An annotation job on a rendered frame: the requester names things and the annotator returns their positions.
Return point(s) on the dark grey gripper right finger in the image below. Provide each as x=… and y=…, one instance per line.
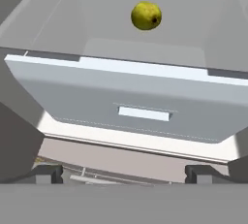
x=197, y=173

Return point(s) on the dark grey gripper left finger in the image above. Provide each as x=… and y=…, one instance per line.
x=48, y=173

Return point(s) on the grey fridge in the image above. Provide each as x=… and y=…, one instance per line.
x=19, y=144

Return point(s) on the pale grey fridge drawer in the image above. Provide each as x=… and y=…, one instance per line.
x=129, y=82

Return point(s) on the yellow-green pear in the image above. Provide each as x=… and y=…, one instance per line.
x=146, y=15

